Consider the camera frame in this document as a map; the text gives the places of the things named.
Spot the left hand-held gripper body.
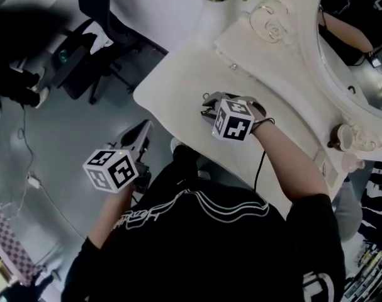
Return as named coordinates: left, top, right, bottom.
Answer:
left=82, top=142, right=151, bottom=194

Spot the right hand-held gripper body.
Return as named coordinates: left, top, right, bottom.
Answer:
left=211, top=92, right=267, bottom=142

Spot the white vanity dressing table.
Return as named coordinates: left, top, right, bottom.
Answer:
left=133, top=0, right=382, bottom=201

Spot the white drawer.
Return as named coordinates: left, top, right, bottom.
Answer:
left=313, top=149, right=341, bottom=191

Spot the person's left forearm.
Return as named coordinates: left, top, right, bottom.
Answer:
left=89, top=186, right=138, bottom=250

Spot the person's right forearm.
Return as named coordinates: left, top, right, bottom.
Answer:
left=252, top=123, right=332, bottom=204

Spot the white vase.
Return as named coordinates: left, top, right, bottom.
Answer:
left=196, top=0, right=235, bottom=40

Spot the brown and white mug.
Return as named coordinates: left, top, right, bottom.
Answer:
left=327, top=123, right=355, bottom=152

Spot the person's black printed shirt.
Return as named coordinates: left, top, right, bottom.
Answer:
left=61, top=145, right=347, bottom=302

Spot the pink glass bottle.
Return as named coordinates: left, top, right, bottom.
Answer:
left=340, top=152, right=365, bottom=172

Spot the pink checkered cloth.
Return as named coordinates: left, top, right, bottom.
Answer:
left=0, top=199, right=42, bottom=288

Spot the black office chair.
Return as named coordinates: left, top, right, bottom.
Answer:
left=50, top=0, right=169, bottom=105

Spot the grey shell chair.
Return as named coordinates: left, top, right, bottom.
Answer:
left=332, top=181, right=363, bottom=242

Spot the oval white framed mirror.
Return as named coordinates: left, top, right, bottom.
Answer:
left=299, top=0, right=382, bottom=121

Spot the white display shelf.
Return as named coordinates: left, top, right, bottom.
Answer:
left=344, top=240, right=382, bottom=302

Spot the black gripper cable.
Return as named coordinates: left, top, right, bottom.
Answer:
left=253, top=118, right=275, bottom=191

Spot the white floor cable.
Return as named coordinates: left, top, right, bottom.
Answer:
left=8, top=105, right=87, bottom=242

